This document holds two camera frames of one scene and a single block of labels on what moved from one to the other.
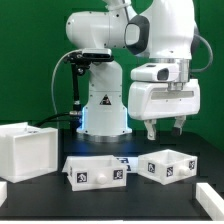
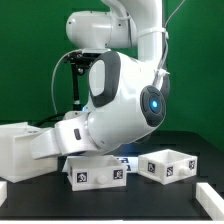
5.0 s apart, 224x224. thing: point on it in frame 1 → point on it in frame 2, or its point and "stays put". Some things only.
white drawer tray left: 95,172 stays put
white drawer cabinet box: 27,152 stays put
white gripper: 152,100 → 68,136
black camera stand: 79,64 stays put
